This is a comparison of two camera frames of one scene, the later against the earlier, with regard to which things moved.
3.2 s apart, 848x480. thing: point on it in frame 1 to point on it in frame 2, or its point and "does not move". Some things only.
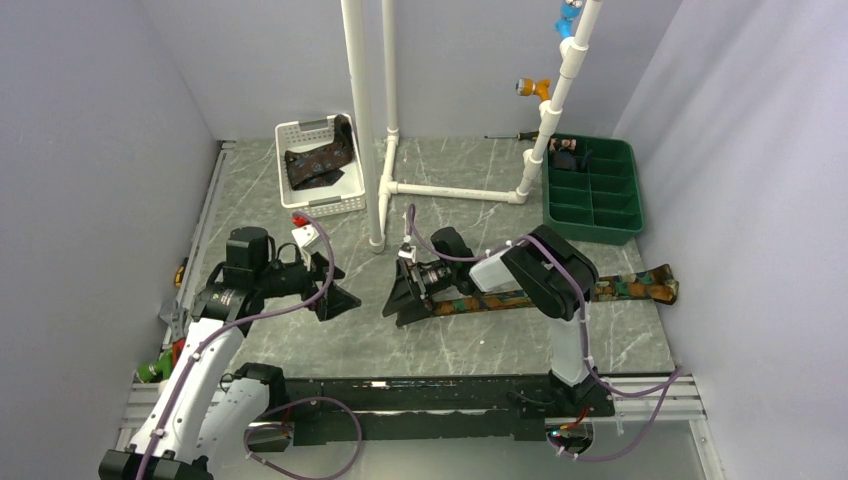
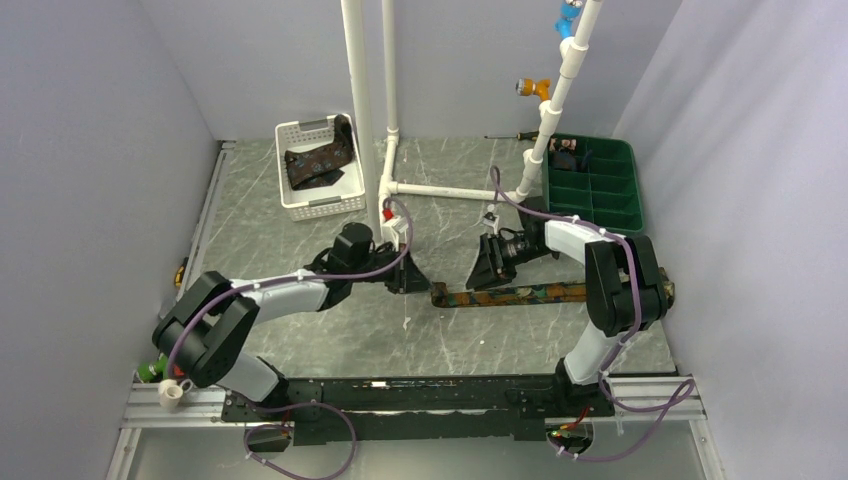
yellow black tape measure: x=178 y=276 does not move
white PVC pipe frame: x=381 y=194 does not move
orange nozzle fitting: x=540 y=88 does not move
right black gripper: x=403 y=294 to x=490 y=264
